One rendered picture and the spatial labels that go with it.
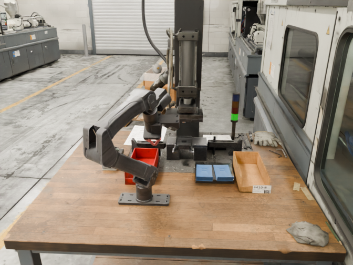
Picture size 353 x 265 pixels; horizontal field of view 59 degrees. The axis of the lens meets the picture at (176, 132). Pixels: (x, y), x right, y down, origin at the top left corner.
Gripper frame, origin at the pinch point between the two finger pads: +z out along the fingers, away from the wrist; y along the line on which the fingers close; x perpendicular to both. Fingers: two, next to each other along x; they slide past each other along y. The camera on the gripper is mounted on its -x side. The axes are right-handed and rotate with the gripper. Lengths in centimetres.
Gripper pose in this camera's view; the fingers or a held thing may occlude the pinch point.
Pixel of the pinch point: (154, 141)
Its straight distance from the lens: 129.6
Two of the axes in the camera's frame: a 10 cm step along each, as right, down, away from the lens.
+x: -10.0, 0.0, 0.5
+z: 0.4, 6.1, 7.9
